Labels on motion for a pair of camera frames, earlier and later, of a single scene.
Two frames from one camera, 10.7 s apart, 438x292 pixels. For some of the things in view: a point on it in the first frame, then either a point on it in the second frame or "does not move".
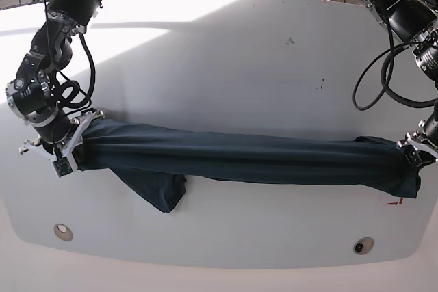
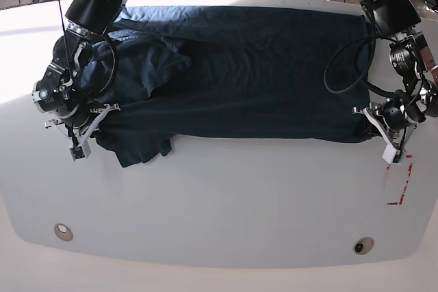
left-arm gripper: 426,139 -> 395,117
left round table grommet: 63,232 does not move
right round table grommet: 363,245 does not move
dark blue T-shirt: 156,164 -> 169,72
